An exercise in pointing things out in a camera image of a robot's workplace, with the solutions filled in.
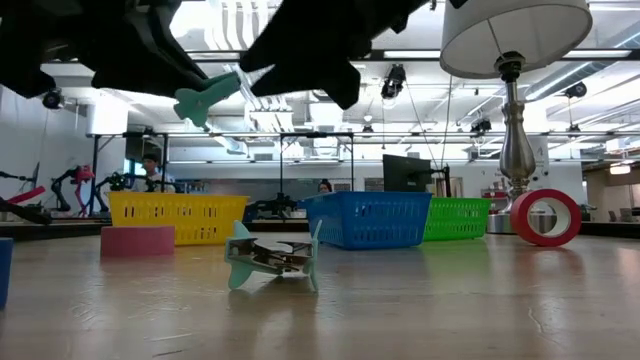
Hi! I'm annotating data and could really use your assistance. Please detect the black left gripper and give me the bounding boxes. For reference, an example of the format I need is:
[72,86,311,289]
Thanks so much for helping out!
[0,0,209,99]

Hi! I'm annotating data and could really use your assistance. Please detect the pink tape roll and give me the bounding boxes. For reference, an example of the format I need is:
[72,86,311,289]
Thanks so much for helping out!
[100,225,176,259]

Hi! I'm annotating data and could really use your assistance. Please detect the red tape roll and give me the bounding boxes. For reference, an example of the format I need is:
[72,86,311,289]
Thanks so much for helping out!
[509,188,583,248]

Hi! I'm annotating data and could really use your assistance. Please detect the blue tape roll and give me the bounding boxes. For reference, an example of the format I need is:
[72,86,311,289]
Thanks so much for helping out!
[0,237,14,311]

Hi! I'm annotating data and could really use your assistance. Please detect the yellow plastic basket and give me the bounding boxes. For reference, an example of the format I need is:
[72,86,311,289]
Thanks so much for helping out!
[107,191,250,247]

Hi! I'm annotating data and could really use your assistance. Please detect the black computer monitor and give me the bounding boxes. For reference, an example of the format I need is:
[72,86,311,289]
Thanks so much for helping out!
[382,153,434,194]

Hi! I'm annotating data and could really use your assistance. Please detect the blue plastic basket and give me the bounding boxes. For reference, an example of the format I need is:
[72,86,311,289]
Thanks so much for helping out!
[299,190,434,250]

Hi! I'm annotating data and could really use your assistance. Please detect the white shade silver table lamp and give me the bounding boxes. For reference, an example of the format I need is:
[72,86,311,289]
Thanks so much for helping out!
[439,0,594,235]

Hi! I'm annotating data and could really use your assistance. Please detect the green plastic basket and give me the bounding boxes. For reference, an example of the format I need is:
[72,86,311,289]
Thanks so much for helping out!
[422,196,493,243]

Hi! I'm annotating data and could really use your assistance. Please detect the black hanging camera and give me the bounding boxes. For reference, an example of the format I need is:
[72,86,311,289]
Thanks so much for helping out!
[379,63,407,100]
[563,81,589,100]
[41,88,65,110]

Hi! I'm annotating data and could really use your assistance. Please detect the black background station frame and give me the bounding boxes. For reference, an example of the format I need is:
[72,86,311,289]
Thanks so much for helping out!
[89,130,357,209]

